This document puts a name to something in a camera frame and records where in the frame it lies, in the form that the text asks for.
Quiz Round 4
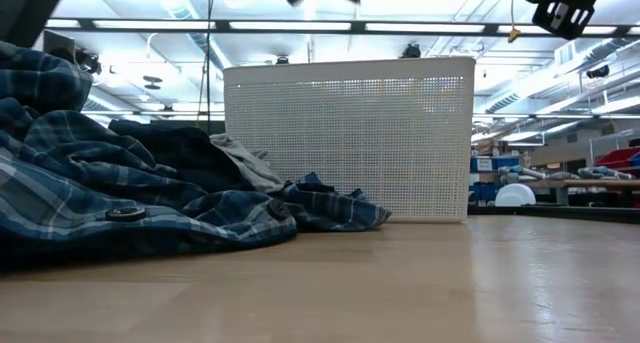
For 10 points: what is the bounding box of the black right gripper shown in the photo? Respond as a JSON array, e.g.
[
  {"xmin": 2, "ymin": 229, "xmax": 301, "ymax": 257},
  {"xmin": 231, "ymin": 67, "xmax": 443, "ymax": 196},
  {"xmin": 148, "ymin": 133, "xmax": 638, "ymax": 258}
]
[{"xmin": 523, "ymin": 0, "xmax": 606, "ymax": 41}]

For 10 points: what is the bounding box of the blue plaid shirt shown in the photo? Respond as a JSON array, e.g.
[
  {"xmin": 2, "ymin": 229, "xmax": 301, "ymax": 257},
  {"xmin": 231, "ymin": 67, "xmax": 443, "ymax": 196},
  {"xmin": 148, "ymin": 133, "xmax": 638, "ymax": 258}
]
[{"xmin": 0, "ymin": 40, "xmax": 393, "ymax": 269}]

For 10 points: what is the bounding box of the white perforated plastic basket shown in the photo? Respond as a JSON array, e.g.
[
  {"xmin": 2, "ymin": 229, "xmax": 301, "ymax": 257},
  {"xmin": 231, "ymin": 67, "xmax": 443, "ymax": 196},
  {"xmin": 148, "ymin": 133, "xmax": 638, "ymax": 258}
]
[{"xmin": 222, "ymin": 56, "xmax": 477, "ymax": 223}]

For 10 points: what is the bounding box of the red storage bin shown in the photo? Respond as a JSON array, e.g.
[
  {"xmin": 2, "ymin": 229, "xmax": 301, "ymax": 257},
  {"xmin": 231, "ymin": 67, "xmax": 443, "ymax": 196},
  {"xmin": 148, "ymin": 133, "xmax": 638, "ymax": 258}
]
[{"xmin": 593, "ymin": 146, "xmax": 640, "ymax": 170}]

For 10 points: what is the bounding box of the large blue storage bin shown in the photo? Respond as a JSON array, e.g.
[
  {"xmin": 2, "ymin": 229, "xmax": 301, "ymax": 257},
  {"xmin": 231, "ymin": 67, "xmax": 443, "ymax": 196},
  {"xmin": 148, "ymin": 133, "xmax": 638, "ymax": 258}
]
[{"xmin": 469, "ymin": 155, "xmax": 521, "ymax": 174}]

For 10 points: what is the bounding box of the rolled grey-blue cloth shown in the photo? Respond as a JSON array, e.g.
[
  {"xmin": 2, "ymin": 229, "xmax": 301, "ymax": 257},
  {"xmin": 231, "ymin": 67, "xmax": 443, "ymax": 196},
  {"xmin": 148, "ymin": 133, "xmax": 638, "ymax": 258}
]
[
  {"xmin": 498, "ymin": 165, "xmax": 549, "ymax": 185},
  {"xmin": 577, "ymin": 165, "xmax": 635, "ymax": 181}
]

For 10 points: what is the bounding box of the wooden background table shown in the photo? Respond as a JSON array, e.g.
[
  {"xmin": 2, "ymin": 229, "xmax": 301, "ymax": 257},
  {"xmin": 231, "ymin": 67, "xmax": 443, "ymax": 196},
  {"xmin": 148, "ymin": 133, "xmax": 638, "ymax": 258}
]
[{"xmin": 524, "ymin": 178, "xmax": 640, "ymax": 207}]

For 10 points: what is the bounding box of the white round object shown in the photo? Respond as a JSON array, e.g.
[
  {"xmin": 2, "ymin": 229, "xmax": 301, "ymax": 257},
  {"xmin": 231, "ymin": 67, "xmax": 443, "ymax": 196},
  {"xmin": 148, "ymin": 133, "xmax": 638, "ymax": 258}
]
[{"xmin": 494, "ymin": 182, "xmax": 537, "ymax": 208}]

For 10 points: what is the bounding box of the dark patterned garment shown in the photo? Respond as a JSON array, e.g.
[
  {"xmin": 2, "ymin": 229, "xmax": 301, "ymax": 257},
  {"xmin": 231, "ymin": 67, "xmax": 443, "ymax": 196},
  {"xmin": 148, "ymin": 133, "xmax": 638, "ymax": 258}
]
[{"xmin": 107, "ymin": 119, "xmax": 256, "ymax": 194}]

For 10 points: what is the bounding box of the small blue storage bin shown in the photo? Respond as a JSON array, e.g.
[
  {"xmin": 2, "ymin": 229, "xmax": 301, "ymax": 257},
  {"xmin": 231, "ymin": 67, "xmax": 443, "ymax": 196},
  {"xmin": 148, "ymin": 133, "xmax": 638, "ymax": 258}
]
[{"xmin": 469, "ymin": 181, "xmax": 497, "ymax": 202}]

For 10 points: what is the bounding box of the black background device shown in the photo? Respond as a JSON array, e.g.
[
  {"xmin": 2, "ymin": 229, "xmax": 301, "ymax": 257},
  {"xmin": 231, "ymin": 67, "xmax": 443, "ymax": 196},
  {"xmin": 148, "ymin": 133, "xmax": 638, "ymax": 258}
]
[{"xmin": 74, "ymin": 49, "xmax": 104, "ymax": 76}]

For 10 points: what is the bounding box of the grey background monitor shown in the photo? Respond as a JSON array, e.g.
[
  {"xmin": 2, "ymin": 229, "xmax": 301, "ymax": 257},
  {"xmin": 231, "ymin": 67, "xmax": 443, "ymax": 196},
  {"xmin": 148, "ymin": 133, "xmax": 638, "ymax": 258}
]
[{"xmin": 42, "ymin": 30, "xmax": 77, "ymax": 67}]

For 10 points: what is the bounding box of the black overhead frame bar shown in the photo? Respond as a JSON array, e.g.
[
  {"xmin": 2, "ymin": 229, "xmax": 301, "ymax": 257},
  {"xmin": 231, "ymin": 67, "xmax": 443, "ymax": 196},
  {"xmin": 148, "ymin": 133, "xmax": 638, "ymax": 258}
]
[{"xmin": 44, "ymin": 16, "xmax": 640, "ymax": 38}]

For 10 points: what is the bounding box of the yellow hanging tag on string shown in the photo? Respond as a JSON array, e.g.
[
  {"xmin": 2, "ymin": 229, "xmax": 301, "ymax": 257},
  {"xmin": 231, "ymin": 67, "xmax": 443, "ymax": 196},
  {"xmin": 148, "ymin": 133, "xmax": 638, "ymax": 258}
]
[{"xmin": 507, "ymin": 0, "xmax": 521, "ymax": 44}]

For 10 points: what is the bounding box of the thin hanging black cable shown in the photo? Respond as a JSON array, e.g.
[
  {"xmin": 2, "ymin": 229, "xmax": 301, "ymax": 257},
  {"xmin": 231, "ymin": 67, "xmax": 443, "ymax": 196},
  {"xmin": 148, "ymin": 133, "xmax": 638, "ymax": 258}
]
[{"xmin": 197, "ymin": 0, "xmax": 217, "ymax": 129}]

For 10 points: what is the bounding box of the black table frame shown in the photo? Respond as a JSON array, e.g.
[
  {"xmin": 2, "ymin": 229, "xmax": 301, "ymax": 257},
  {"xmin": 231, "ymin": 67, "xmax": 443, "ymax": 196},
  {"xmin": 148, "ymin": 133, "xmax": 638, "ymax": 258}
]
[{"xmin": 467, "ymin": 205, "xmax": 640, "ymax": 225}]

